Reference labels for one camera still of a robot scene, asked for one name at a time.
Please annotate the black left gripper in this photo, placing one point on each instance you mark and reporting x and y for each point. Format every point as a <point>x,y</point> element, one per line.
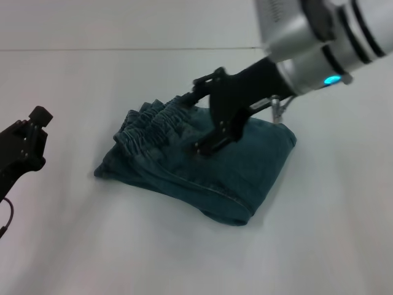
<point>21,147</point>

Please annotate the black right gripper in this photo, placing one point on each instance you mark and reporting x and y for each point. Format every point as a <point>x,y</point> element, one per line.
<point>242,89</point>

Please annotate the blue denim shorts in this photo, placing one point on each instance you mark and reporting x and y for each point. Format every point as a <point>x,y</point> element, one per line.
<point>190,166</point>

